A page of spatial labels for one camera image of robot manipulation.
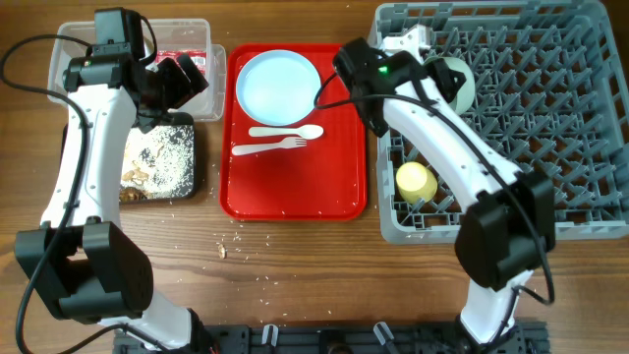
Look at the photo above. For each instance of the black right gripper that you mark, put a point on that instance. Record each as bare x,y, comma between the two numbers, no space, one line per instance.
447,80

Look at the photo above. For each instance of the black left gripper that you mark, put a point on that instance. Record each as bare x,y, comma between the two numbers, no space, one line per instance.
184,89

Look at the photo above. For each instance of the green bowl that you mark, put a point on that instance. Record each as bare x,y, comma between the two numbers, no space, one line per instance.
466,94

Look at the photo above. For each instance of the rice and food leftovers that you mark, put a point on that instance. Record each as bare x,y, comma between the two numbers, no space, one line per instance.
157,162

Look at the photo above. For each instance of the yellow plastic cup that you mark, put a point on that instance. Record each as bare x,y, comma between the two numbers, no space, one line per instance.
415,182

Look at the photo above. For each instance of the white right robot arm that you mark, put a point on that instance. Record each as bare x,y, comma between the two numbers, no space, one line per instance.
508,224

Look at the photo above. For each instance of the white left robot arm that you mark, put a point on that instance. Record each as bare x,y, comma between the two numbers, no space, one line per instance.
78,261

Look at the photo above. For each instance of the clear plastic waste bin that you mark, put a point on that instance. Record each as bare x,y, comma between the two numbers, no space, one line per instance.
171,34

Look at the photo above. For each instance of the black waste tray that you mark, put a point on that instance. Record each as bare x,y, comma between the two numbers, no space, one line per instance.
162,162

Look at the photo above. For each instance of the grey dishwasher rack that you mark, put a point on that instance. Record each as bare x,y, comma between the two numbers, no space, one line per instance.
550,95

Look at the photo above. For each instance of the red snack wrapper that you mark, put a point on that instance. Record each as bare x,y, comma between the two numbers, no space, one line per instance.
197,56

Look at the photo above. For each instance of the light blue plate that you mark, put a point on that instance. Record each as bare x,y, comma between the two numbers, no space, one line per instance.
277,87

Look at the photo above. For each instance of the pink plastic fork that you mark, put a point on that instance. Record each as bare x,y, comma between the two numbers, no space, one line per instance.
286,143

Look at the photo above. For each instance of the white plastic spoon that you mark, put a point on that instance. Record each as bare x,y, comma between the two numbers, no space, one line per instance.
308,132

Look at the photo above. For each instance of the food scrap on table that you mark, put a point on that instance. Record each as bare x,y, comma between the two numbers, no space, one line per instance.
222,251

